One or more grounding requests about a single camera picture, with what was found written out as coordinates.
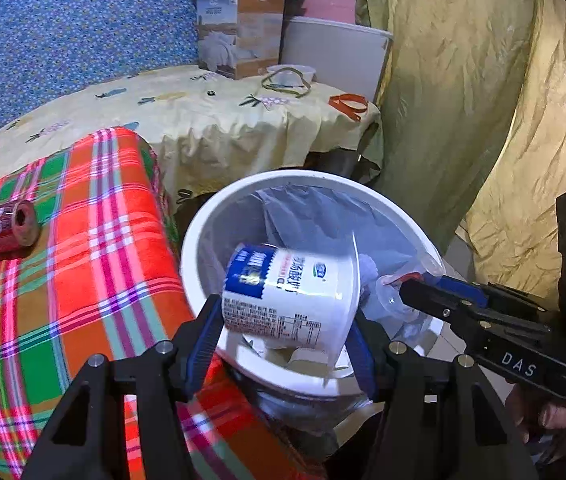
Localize printed cardboard box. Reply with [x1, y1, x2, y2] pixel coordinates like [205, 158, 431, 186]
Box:
[190, 0, 310, 82]

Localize white board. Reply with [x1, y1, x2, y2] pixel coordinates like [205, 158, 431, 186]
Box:
[280, 16, 395, 107]

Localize white and blue yogurt cup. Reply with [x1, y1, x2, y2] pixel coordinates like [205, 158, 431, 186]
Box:
[220, 242, 362, 367]

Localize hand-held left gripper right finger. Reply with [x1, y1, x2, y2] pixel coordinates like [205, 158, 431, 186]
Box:
[345, 312, 538, 480]

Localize red can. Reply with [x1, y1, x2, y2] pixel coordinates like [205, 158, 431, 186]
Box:
[0, 200, 39, 256]

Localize blue floral mattress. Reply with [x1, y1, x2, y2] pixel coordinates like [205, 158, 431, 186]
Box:
[0, 0, 255, 143]

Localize yellow curtain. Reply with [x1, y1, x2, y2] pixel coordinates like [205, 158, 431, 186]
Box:
[345, 0, 566, 307]

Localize orange strap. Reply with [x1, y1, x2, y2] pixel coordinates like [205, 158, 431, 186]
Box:
[328, 94, 370, 121]

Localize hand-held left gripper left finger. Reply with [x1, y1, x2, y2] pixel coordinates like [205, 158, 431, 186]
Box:
[23, 294, 226, 480]

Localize white trash bin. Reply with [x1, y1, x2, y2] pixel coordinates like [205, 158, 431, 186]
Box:
[179, 169, 447, 436]

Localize yellow printed bedsheet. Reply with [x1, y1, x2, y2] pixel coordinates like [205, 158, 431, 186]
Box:
[0, 65, 384, 223]

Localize olive strap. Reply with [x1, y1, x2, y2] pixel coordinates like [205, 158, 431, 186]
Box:
[261, 66, 313, 97]

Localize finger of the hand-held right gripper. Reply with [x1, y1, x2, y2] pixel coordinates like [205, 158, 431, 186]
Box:
[430, 276, 560, 331]
[399, 278, 551, 357]

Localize translucent grey bin liner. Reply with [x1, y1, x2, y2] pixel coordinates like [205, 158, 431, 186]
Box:
[198, 185, 428, 433]

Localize clear plastic cup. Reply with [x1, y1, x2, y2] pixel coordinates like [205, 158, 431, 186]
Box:
[350, 230, 446, 322]

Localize plaid cloth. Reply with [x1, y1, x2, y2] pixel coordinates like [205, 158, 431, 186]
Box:
[0, 127, 326, 480]

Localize person's right hand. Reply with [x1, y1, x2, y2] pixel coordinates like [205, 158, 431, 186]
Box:
[505, 384, 566, 443]

